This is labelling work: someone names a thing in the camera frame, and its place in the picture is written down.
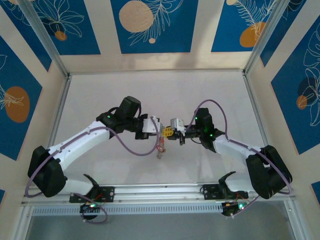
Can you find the large keyring with keys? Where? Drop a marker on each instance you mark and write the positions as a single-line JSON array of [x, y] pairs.
[[160, 153]]

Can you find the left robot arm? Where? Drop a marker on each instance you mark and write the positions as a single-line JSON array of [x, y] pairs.
[[80, 140]]

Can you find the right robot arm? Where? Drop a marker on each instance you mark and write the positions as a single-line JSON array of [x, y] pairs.
[[232, 147]]

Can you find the right controller board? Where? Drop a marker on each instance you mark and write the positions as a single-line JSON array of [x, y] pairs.
[[231, 207]]

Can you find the controller board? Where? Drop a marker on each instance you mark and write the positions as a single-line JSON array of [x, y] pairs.
[[86, 207], [231, 207]]

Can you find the left controller board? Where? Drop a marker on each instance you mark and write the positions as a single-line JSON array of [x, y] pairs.
[[86, 207]]

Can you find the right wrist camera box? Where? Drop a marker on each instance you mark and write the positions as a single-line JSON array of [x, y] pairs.
[[177, 124]]

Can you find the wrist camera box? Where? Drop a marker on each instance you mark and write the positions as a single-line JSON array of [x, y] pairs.
[[150, 125], [177, 124]]

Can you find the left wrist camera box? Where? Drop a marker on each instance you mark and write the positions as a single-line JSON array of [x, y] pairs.
[[150, 125]]

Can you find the aluminium mounting rail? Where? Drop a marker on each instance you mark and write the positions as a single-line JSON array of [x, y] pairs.
[[155, 192]]

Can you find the aluminium table edge rail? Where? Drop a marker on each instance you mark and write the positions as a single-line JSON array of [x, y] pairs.
[[252, 95], [56, 125]]

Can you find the aluminium frame post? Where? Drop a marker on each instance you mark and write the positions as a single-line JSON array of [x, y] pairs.
[[262, 37], [47, 42]]

